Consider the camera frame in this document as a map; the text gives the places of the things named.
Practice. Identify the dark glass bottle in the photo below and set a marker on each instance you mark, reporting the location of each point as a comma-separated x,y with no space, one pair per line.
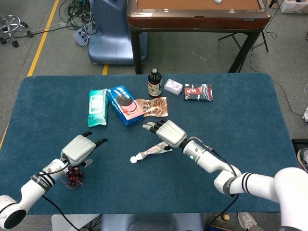
154,84

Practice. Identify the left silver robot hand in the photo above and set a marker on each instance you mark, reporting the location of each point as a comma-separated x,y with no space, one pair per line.
77,149

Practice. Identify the blue grey robot torso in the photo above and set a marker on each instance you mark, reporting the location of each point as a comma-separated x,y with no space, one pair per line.
154,222

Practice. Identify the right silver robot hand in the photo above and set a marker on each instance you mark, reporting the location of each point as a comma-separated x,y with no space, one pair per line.
170,133

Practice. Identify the orange snack pouch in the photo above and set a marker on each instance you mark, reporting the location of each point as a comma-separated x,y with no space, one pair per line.
155,107

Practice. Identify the blue felt covered table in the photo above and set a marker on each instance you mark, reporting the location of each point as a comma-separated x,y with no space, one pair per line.
144,192

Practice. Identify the chrome rolling stool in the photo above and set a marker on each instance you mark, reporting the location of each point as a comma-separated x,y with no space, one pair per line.
10,31

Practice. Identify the clear plastic card case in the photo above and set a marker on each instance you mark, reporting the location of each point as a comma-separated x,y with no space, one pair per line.
173,86

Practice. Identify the black folding stand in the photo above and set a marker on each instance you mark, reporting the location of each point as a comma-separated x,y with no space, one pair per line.
264,41

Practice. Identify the red and black box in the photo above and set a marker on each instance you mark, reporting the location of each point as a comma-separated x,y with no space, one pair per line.
198,92

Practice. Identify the blue Oreo cookie box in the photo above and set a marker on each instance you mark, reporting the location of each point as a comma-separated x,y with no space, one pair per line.
125,106

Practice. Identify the brown mahjong table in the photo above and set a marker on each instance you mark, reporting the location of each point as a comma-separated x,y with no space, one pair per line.
197,21

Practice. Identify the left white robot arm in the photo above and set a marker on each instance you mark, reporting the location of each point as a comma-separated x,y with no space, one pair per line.
33,187

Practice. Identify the white plug adapter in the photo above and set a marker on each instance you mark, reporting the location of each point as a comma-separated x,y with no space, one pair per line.
305,118

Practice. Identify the white printed tube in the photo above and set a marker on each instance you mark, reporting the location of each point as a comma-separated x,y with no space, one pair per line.
149,152

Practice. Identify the white and grey sneaker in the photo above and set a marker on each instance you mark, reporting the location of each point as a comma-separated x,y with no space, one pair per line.
303,157

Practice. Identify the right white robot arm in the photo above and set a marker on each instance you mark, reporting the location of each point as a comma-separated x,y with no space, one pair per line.
209,161

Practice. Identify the green wet wipes pack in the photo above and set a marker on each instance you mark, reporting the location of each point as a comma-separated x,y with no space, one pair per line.
97,108

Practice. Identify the dark red grape bunch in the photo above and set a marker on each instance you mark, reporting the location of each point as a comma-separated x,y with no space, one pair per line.
74,176

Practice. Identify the yellow capped small bottle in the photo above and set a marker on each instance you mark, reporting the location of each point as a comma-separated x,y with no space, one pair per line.
225,217

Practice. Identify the black flat box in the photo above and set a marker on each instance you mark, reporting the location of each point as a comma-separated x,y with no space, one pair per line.
297,143

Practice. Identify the small white block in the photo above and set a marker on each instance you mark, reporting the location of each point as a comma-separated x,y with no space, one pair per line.
218,1

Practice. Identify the white storage box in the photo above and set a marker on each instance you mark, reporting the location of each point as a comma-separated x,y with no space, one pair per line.
294,6

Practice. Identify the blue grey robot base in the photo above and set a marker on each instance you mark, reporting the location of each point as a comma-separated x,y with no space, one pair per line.
108,36

